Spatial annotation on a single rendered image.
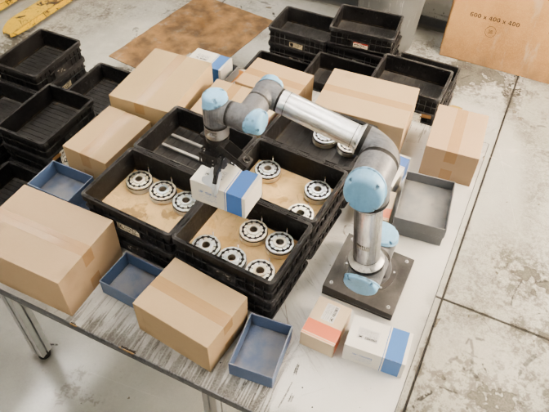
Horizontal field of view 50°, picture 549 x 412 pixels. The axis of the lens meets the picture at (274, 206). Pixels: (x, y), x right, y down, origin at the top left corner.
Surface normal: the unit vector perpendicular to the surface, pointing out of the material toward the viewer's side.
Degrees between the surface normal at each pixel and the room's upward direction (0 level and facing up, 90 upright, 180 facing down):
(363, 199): 84
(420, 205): 0
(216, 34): 0
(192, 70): 0
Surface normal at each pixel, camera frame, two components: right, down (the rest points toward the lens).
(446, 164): -0.36, 0.69
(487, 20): -0.41, 0.48
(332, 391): 0.02, -0.67
